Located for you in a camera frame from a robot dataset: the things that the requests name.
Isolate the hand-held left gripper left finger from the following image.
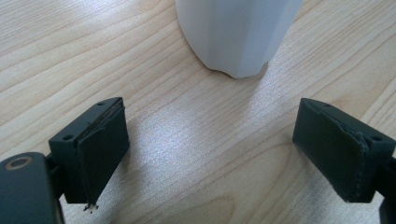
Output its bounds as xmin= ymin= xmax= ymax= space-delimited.
xmin=49 ymin=96 xmax=131 ymax=214

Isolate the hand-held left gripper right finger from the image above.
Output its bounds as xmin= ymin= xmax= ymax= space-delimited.
xmin=292 ymin=97 xmax=396 ymax=203

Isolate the white faceted vase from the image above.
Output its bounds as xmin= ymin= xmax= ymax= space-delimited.
xmin=175 ymin=0 xmax=304 ymax=79

